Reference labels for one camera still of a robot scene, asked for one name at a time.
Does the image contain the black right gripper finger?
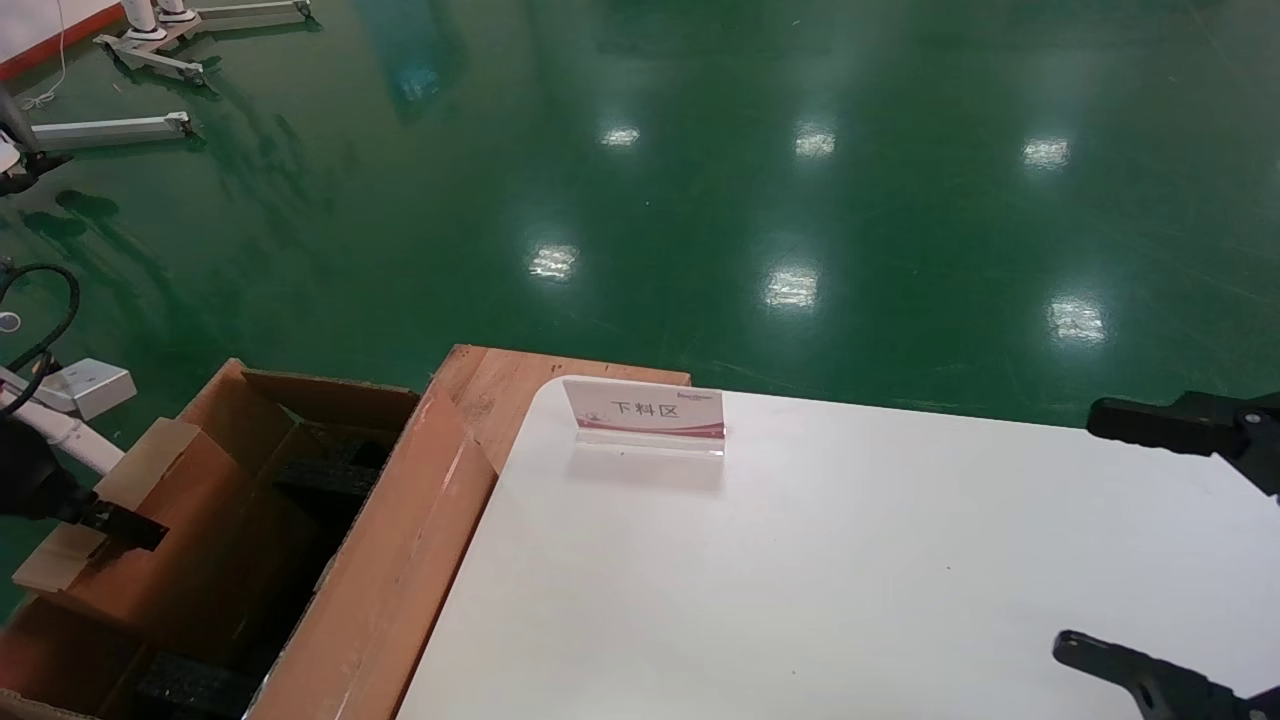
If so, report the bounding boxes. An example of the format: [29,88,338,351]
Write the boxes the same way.
[1052,630,1280,720]
[1086,390,1280,499]

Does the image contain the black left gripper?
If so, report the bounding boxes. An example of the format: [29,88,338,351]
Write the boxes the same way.
[0,420,169,552]

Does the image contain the small cardboard box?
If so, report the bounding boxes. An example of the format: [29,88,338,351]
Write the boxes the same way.
[12,418,323,643]

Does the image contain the large cardboard box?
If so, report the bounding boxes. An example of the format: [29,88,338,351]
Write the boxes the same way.
[0,358,501,720]

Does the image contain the white plastic pipe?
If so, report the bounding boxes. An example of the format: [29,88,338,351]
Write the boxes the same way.
[0,385,126,477]

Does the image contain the black foam block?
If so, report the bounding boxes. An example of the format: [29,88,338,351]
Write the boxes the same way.
[135,650,261,720]
[272,428,393,501]

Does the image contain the white metal floor bar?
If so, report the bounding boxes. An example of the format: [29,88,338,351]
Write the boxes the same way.
[30,112,193,151]

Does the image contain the brown wooden board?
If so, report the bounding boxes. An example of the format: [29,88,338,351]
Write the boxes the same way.
[430,345,692,476]

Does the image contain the white stand leg with casters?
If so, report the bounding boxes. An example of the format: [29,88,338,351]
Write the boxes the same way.
[185,0,313,29]
[95,25,208,86]

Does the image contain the acrylic sign with red print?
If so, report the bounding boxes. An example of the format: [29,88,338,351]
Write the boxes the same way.
[562,376,728,459]

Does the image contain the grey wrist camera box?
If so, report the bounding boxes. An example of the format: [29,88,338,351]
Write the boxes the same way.
[45,358,138,421]

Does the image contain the thin black cable yellow tag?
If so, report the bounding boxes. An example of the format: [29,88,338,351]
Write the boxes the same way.
[0,264,81,416]

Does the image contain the thin white cable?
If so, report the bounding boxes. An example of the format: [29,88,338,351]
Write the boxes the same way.
[20,0,69,109]

